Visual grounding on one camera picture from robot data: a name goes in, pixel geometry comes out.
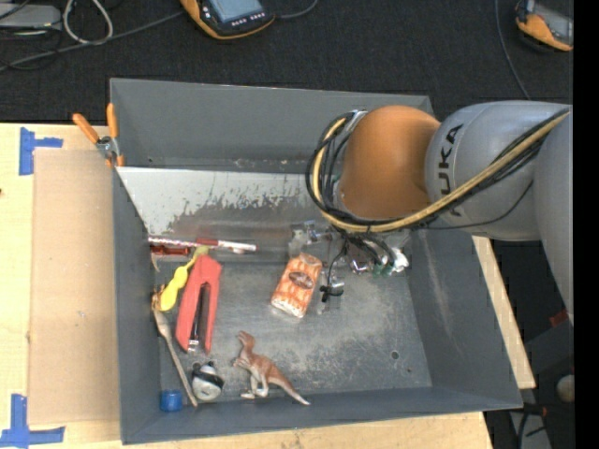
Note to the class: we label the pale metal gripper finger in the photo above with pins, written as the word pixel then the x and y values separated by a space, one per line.
pixel 330 303
pixel 310 234

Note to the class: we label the orange patterned packet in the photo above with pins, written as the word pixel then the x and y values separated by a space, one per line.
pixel 297 288

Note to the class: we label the grey metal bin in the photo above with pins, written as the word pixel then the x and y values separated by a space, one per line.
pixel 355 335

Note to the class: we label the brown toy dinosaur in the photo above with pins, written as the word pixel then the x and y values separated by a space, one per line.
pixel 263 368

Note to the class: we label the red stapler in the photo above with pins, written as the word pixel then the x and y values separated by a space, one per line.
pixel 199 293

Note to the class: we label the red-brown flat block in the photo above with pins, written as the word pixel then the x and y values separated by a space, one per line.
pixel 166 250

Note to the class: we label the yellow plastic toy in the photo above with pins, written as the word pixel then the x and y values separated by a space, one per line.
pixel 174 285

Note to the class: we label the black and white toy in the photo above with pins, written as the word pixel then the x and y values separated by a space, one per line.
pixel 207 381

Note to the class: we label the wooden fork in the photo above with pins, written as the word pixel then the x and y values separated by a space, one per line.
pixel 175 353

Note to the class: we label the blue small cup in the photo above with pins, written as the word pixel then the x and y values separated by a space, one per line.
pixel 170 401

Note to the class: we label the brown cardboard board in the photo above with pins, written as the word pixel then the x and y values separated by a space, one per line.
pixel 70 274

